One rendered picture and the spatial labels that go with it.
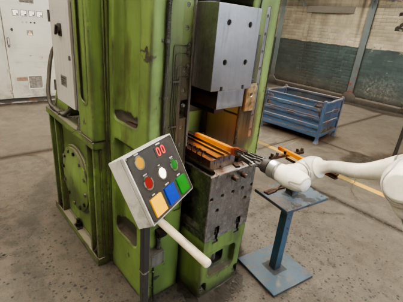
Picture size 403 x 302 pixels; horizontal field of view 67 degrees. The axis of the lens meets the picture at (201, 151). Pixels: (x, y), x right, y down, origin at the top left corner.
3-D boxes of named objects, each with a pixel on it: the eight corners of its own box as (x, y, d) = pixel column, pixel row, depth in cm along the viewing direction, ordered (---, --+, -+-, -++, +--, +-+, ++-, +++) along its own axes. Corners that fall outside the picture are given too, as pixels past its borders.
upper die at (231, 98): (241, 105, 168) (244, 88, 164) (216, 109, 155) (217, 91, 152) (194, 90, 196) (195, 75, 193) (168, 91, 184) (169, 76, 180)
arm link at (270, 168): (282, 178, 153) (273, 173, 157) (286, 161, 149) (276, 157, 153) (271, 182, 147) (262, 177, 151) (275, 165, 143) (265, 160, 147)
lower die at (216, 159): (233, 163, 182) (235, 150, 178) (208, 171, 169) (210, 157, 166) (189, 141, 210) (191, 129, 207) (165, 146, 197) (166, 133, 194)
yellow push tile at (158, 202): (168, 208, 122) (161, 191, 120) (158, 218, 115) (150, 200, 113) (165, 208, 123) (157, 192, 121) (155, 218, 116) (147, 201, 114)
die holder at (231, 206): (246, 222, 204) (256, 162, 187) (204, 244, 180) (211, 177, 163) (193, 187, 242) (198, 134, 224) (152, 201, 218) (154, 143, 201)
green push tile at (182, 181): (190, 187, 139) (184, 172, 137) (183, 194, 132) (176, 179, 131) (187, 187, 140) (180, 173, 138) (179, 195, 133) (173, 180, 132)
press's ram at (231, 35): (260, 87, 173) (273, 10, 157) (210, 91, 149) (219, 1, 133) (210, 74, 201) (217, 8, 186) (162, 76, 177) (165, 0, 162)
